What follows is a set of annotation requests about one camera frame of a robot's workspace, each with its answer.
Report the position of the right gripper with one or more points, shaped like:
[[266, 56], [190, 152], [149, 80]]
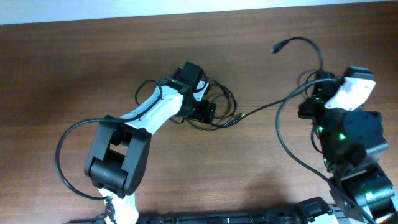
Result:
[[318, 96]]

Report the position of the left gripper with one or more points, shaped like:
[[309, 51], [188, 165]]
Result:
[[199, 114]]

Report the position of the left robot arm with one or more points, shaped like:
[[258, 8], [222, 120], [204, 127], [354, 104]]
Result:
[[118, 156]]

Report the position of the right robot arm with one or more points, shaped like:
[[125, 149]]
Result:
[[352, 143]]

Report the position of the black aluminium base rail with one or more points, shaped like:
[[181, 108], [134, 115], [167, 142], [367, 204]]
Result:
[[278, 216]]

